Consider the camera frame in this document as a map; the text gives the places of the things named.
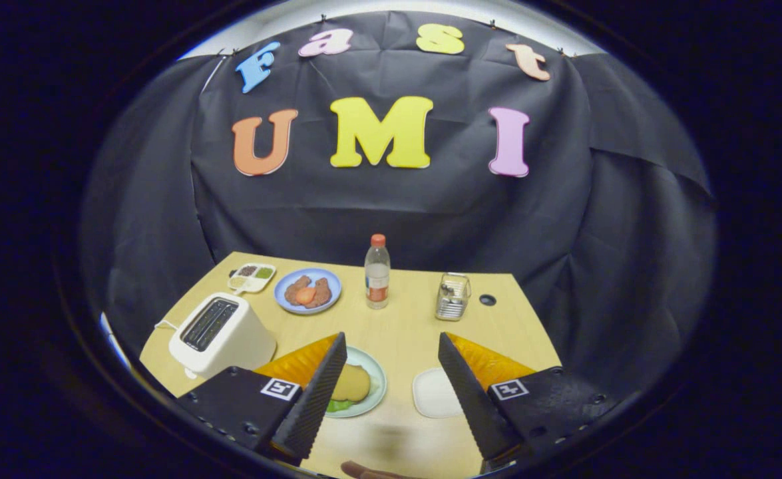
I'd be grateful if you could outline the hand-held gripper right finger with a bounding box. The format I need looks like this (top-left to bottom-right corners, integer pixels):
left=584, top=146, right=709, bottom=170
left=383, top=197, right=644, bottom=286
left=437, top=331, right=621, bottom=474

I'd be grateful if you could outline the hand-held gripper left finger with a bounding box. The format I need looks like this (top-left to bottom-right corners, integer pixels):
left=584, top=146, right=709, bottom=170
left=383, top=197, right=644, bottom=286
left=176, top=331, right=349, bottom=465

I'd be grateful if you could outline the round brown bread slice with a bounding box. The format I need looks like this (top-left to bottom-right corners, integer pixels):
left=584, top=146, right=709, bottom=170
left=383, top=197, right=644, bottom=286
left=331, top=364, right=371, bottom=404

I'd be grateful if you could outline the small white square plate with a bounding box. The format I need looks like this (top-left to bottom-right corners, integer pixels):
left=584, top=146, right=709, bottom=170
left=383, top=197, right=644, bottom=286
left=412, top=367, right=465, bottom=419

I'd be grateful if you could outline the pale green plate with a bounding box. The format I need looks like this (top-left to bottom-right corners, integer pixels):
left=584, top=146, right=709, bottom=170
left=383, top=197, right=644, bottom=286
left=324, top=346, right=388, bottom=420

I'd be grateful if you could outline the metal utensil holder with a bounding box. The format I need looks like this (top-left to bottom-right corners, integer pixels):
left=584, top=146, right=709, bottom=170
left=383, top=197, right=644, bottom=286
left=435, top=272, right=473, bottom=322

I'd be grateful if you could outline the white toaster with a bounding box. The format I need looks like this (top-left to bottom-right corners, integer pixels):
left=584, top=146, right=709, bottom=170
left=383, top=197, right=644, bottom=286
left=168, top=293, right=278, bottom=380

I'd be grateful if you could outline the blue plate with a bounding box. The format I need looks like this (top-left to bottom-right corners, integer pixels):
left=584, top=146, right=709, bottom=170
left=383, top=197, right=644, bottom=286
left=274, top=267, right=343, bottom=315

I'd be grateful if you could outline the white sectioned dish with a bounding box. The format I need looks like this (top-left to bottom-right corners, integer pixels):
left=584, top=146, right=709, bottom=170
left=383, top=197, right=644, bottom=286
left=227, top=262, right=277, bottom=295

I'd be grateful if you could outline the clear red-capped water bottle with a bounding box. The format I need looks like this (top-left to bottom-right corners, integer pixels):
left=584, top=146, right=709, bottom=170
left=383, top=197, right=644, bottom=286
left=364, top=234, right=391, bottom=310

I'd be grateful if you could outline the black backdrop cloth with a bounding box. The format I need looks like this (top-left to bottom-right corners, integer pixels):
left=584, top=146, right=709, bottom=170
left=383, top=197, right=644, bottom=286
left=78, top=10, right=717, bottom=400

